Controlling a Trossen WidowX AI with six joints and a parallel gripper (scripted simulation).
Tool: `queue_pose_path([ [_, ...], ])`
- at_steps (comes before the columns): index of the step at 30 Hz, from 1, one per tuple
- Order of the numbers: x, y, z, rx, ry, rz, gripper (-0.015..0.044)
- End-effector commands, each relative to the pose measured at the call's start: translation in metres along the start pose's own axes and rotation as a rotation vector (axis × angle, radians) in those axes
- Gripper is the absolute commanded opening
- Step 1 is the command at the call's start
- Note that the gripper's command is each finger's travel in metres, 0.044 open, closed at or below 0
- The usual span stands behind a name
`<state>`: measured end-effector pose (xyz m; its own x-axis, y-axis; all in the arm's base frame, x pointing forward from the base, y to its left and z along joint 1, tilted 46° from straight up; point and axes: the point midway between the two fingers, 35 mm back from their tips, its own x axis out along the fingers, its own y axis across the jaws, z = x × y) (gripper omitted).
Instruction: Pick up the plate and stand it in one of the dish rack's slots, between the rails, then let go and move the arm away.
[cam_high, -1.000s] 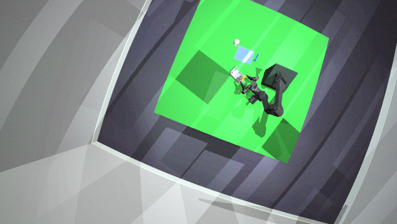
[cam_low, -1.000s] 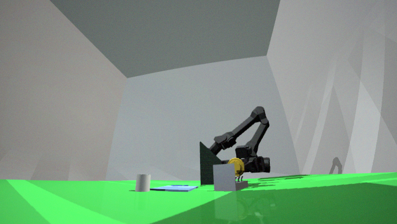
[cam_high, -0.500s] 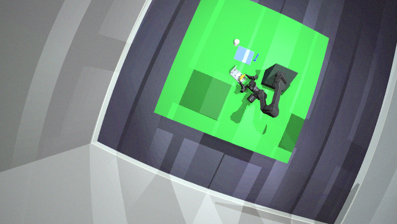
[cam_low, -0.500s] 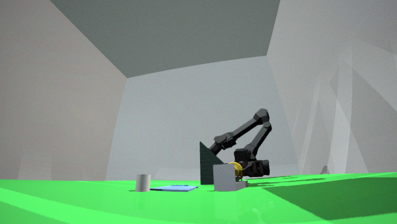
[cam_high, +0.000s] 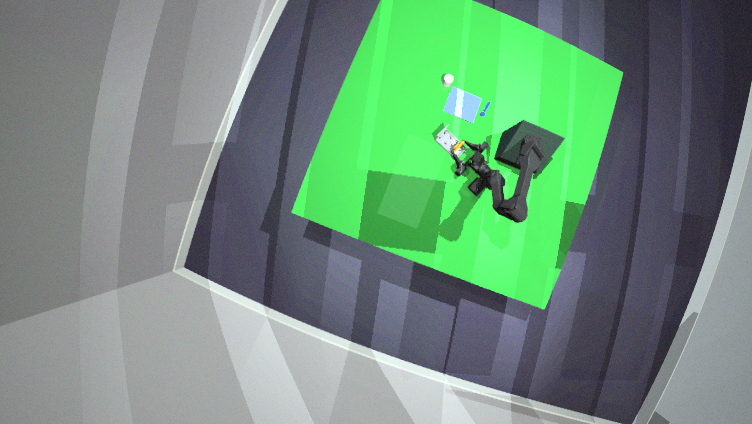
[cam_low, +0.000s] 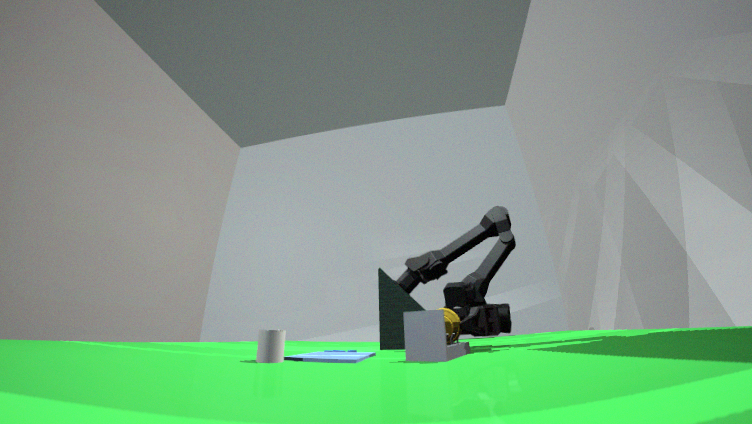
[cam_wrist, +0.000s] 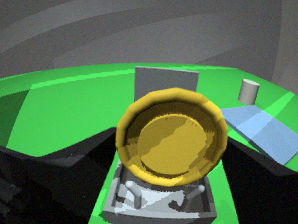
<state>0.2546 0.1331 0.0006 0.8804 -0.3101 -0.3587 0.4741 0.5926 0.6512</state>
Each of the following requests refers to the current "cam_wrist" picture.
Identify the grey cylinder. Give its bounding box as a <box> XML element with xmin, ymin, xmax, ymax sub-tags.
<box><xmin>237</xmin><ymin>79</ymin><xmax>259</xmax><ymax>105</ymax></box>

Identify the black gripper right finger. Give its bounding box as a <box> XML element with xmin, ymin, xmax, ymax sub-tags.
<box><xmin>222</xmin><ymin>136</ymin><xmax>298</xmax><ymax>224</ymax></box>

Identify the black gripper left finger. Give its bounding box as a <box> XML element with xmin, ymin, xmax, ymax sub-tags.
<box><xmin>0</xmin><ymin>127</ymin><xmax>117</xmax><ymax>224</ymax></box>

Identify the gold round plate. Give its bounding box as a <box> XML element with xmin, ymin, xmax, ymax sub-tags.
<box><xmin>114</xmin><ymin>88</ymin><xmax>227</xmax><ymax>188</ymax></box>

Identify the light blue flat mat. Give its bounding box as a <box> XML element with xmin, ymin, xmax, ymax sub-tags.
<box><xmin>220</xmin><ymin>105</ymin><xmax>298</xmax><ymax>165</ymax></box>

